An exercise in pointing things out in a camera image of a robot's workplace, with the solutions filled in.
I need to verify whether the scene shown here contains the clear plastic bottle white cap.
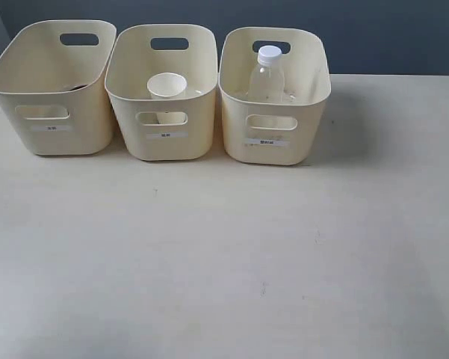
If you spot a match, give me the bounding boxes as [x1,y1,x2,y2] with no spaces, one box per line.
[247,45,285,104]

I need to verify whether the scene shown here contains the white paper cup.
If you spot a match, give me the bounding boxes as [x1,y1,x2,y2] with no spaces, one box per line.
[146,73,188,125]

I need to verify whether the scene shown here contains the brown wooden cup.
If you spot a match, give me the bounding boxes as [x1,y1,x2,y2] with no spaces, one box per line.
[68,84,87,91]

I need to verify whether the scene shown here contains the right cream plastic bin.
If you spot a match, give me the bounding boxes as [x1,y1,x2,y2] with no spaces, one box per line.
[218,27,331,165]

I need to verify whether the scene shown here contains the cream plastic bin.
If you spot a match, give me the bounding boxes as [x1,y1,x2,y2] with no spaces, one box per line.
[218,27,331,165]
[0,19,117,156]
[105,24,218,161]

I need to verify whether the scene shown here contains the middle cream plastic bin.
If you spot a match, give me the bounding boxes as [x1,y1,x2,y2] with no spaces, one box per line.
[105,24,218,161]

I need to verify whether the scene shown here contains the left cream plastic bin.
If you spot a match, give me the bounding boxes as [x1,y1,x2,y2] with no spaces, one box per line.
[0,19,117,156]

